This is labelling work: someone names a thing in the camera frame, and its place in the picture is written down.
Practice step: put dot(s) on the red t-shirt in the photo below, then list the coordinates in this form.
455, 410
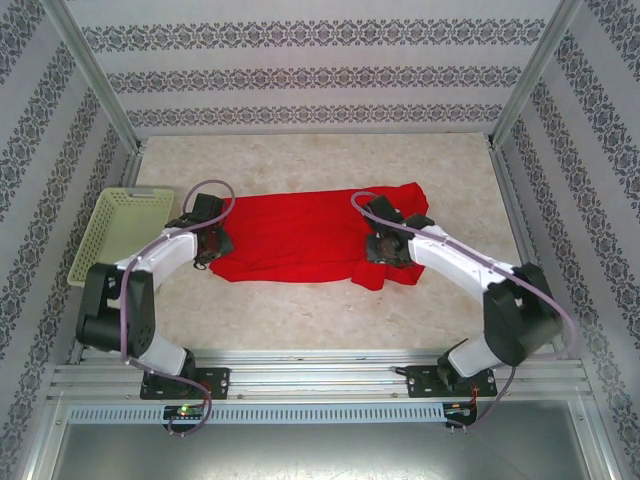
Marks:
300, 235

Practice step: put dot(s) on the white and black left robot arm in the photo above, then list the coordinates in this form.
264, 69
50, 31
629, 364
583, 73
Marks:
165, 252

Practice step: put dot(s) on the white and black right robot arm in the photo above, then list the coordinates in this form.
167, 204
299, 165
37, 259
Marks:
450, 255

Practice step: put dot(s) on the pale green perforated plastic basket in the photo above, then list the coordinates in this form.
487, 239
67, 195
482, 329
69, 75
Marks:
120, 230

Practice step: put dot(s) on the small circuit board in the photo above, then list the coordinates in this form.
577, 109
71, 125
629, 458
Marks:
185, 411
460, 409

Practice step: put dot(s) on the grey metal sheet panel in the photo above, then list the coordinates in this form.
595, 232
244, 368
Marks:
320, 455

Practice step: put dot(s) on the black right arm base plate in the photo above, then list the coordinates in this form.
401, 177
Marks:
420, 382

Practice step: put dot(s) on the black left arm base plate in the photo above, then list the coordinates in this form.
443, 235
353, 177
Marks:
217, 380

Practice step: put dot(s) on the aluminium mounting rail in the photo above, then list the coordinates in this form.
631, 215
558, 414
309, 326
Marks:
310, 372

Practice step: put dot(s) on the aluminium frame post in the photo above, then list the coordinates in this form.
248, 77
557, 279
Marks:
535, 70
92, 70

